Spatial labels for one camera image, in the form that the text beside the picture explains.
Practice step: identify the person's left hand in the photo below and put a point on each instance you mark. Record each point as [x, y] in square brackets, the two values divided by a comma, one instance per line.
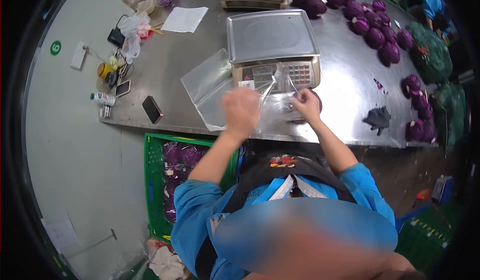
[240, 111]

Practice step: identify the person's right hand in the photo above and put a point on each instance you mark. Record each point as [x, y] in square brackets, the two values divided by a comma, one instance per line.
[309, 107]

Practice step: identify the person's right fingers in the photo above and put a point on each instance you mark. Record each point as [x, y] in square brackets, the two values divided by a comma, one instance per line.
[300, 98]

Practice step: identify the person's left fingers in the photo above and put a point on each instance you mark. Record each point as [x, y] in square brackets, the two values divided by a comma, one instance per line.
[240, 94]

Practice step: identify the clear plastic bag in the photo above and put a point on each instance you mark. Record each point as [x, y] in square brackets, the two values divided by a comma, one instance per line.
[273, 104]

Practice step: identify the stack of clear plastic bags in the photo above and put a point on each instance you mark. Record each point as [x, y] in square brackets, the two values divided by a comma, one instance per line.
[208, 89]

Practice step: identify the grey glove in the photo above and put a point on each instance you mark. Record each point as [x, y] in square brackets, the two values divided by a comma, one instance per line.
[377, 119]

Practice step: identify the purple cabbage leaf scrap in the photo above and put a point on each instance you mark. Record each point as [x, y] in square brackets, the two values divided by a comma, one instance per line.
[379, 85]

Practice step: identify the black phone with red case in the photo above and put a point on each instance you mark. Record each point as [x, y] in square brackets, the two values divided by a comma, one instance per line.
[152, 109]

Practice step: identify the white paper sheet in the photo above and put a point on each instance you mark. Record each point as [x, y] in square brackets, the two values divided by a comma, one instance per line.
[184, 19]

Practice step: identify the heap of bagged purple cabbages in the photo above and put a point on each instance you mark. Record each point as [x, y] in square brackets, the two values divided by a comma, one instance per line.
[176, 164]

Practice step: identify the pile of purple cabbages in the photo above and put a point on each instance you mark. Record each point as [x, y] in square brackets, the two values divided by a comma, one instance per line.
[375, 36]

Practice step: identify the phone with pale case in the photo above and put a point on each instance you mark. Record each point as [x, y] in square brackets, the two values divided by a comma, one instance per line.
[123, 88]

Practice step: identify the green plastic crate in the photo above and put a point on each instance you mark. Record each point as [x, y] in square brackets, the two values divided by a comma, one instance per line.
[152, 175]

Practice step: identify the row of purple cabbages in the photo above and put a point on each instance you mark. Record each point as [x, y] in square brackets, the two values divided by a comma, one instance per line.
[417, 128]

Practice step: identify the crumpled white plastic bags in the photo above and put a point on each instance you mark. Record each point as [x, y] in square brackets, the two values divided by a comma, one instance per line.
[131, 32]

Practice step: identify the person's body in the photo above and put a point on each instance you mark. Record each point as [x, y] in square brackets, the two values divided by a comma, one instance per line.
[191, 212]

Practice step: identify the black charger box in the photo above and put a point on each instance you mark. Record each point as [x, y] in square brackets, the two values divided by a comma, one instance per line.
[116, 37]

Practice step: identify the white plastic bottle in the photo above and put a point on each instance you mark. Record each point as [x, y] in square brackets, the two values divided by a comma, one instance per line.
[103, 99]

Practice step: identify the green net sack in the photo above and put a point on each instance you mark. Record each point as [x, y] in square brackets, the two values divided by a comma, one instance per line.
[431, 55]
[452, 111]

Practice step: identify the yellow jar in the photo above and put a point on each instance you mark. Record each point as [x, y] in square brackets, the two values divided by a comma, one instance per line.
[104, 70]

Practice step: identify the white rectangular tag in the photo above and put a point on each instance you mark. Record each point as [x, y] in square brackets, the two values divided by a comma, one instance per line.
[78, 55]

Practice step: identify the blue box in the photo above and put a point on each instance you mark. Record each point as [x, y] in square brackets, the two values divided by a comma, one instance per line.
[442, 188]

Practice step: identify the crumpled beige cloth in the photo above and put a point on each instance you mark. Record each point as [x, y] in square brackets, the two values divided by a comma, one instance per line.
[167, 263]

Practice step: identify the green round floor sticker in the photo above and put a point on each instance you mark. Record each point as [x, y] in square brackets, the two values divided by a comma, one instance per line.
[55, 47]

